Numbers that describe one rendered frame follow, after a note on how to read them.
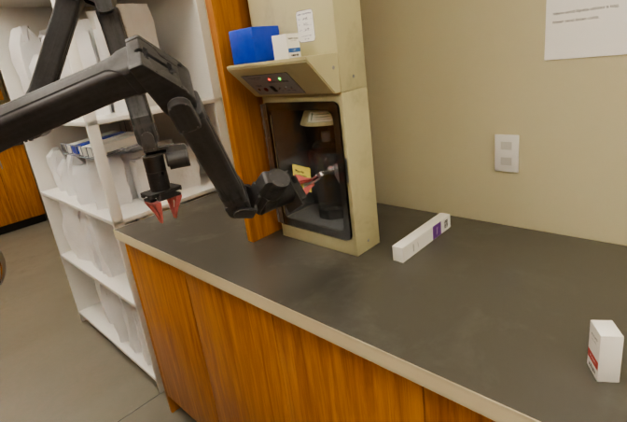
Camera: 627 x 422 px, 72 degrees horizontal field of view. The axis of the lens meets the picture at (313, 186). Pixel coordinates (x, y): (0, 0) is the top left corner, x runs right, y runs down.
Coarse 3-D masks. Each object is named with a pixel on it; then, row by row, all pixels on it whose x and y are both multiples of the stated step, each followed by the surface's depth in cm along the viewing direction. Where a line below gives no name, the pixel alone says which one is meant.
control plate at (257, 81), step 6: (246, 78) 123; (252, 78) 121; (258, 78) 119; (264, 78) 118; (276, 78) 115; (282, 78) 114; (288, 78) 112; (252, 84) 124; (258, 84) 123; (264, 84) 121; (270, 84) 120; (276, 84) 118; (282, 84) 117; (288, 84) 115; (294, 84) 114; (270, 90) 123; (282, 90) 120; (288, 90) 118; (294, 90) 117; (300, 90) 115
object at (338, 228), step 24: (288, 120) 127; (312, 120) 120; (336, 120) 114; (288, 144) 130; (312, 144) 123; (336, 144) 116; (288, 168) 133; (312, 168) 126; (336, 168) 119; (312, 192) 129; (336, 192) 122; (288, 216) 140; (312, 216) 132; (336, 216) 124
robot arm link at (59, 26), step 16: (64, 0) 109; (80, 0) 110; (112, 0) 112; (64, 16) 110; (48, 32) 110; (64, 32) 111; (48, 48) 110; (64, 48) 112; (48, 64) 111; (32, 80) 110; (48, 80) 111
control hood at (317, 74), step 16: (240, 64) 118; (256, 64) 114; (272, 64) 110; (288, 64) 106; (304, 64) 103; (320, 64) 105; (336, 64) 109; (240, 80) 126; (304, 80) 110; (320, 80) 107; (336, 80) 110
